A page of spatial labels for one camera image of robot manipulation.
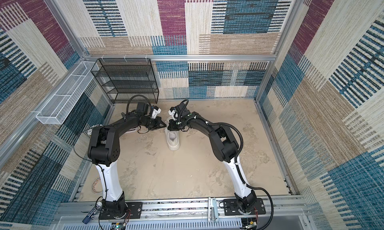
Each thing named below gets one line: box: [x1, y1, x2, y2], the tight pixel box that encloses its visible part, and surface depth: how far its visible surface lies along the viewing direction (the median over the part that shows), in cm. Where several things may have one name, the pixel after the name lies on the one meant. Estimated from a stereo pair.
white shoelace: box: [166, 130, 180, 143], surface depth 96 cm
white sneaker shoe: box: [164, 116, 180, 151], surface depth 94 cm
